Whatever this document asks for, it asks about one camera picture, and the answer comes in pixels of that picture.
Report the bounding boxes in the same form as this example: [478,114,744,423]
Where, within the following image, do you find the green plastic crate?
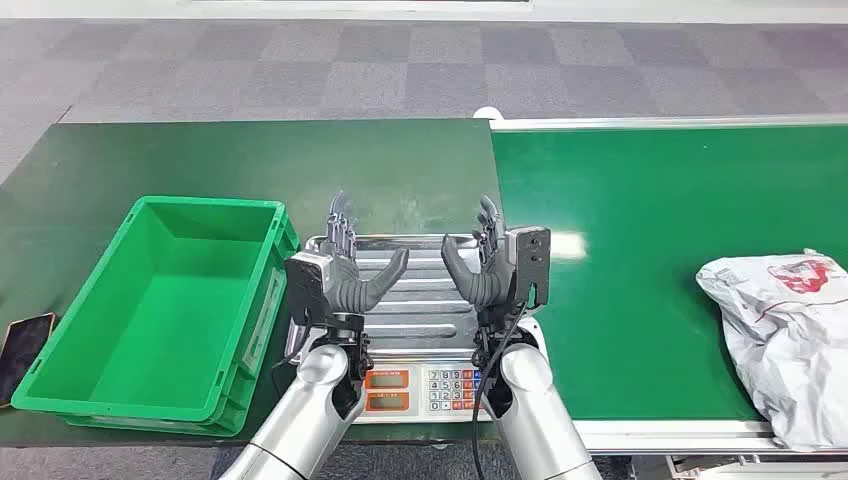
[11,195,301,439]

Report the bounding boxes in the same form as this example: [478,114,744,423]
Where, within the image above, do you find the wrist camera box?
[504,225,552,309]
[284,253,333,326]

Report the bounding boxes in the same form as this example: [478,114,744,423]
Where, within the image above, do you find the dark green work table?
[0,119,505,448]

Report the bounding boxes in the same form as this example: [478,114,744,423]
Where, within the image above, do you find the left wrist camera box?
[284,253,333,326]

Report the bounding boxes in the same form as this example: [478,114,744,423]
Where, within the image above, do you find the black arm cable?
[471,283,535,480]
[273,317,313,372]

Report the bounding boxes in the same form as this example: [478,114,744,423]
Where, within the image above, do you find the black smartphone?
[0,312,57,409]

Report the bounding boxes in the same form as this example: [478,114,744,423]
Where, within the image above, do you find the green conveyor belt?
[490,113,848,480]

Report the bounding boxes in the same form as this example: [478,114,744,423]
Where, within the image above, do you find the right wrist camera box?
[504,225,552,309]

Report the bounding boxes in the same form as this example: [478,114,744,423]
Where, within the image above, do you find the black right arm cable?
[471,283,535,480]

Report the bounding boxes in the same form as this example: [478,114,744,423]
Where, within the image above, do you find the white scale with steel tray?
[284,233,550,425]

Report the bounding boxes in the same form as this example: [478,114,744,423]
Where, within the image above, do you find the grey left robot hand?
[323,190,411,318]

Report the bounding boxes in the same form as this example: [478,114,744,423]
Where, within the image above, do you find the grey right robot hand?
[441,194,513,310]

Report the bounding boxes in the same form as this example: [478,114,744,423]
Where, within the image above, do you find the grey plastic mailer package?
[695,248,848,453]

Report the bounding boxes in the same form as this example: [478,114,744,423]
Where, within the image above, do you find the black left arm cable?
[273,317,313,372]

